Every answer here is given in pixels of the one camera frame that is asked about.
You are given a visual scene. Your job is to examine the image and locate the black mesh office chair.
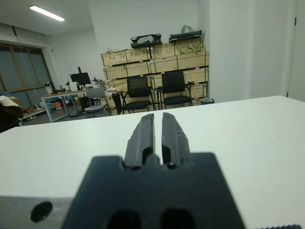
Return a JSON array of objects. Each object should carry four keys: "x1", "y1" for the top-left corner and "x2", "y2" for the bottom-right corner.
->
[
  {"x1": 157, "y1": 71, "x2": 194, "y2": 110},
  {"x1": 120, "y1": 76, "x2": 156, "y2": 115}
]

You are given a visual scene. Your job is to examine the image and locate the black folded chair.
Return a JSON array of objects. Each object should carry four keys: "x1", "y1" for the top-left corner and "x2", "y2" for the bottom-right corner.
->
[{"x1": 112, "y1": 92, "x2": 126, "y2": 115}]

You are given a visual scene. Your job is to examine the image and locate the small white machine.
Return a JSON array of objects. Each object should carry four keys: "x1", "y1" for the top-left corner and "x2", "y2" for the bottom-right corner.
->
[{"x1": 44, "y1": 82, "x2": 58, "y2": 94}]

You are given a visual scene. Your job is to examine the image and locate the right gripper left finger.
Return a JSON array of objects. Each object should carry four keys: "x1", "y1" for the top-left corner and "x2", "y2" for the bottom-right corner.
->
[{"x1": 123, "y1": 113, "x2": 156, "y2": 169}]

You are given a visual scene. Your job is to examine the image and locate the white framed wooden desk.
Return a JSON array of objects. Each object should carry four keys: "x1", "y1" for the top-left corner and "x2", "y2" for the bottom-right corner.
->
[{"x1": 41, "y1": 88, "x2": 108, "y2": 123}]

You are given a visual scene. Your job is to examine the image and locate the white room door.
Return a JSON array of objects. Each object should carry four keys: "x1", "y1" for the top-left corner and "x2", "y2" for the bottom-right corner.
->
[{"x1": 292, "y1": 0, "x2": 305, "y2": 103}]

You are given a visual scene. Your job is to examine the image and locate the wooden crate with green filling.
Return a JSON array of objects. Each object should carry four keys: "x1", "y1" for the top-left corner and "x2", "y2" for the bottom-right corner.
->
[{"x1": 175, "y1": 42, "x2": 207, "y2": 57}]

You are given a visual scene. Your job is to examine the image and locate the grey plastic chair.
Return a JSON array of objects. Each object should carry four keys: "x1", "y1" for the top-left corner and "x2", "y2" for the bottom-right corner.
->
[{"x1": 84, "y1": 87, "x2": 108, "y2": 118}]

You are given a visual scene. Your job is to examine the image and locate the brown framed window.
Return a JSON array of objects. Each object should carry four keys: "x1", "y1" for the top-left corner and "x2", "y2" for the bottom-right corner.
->
[{"x1": 0, "y1": 43, "x2": 53, "y2": 105}]

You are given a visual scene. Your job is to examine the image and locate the black computer tower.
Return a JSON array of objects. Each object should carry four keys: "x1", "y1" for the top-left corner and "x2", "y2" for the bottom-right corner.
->
[{"x1": 79, "y1": 96, "x2": 91, "y2": 112}]

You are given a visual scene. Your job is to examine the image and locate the black fabric carry tray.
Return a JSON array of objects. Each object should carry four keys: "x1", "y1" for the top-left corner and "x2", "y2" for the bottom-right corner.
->
[
  {"x1": 168, "y1": 30, "x2": 204, "y2": 43},
  {"x1": 130, "y1": 33, "x2": 163, "y2": 49}
]

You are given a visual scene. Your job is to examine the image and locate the dark brown bulky object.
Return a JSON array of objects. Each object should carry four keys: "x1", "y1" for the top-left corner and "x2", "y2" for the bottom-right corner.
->
[{"x1": 0, "y1": 95, "x2": 24, "y2": 133}]

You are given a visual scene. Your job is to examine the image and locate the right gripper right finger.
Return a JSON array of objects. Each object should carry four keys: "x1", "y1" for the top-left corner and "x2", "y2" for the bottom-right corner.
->
[{"x1": 161, "y1": 112, "x2": 192, "y2": 169}]

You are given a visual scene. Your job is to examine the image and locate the clear plastic bag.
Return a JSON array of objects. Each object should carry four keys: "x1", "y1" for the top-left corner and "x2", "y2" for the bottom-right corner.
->
[{"x1": 181, "y1": 25, "x2": 200, "y2": 34}]

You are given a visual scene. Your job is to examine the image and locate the ceiling strip light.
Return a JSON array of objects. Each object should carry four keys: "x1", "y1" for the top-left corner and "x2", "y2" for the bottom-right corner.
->
[{"x1": 30, "y1": 6, "x2": 65, "y2": 22}]

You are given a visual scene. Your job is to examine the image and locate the black computer monitor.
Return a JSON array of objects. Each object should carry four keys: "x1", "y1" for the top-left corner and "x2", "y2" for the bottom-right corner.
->
[{"x1": 70, "y1": 73, "x2": 92, "y2": 85}]

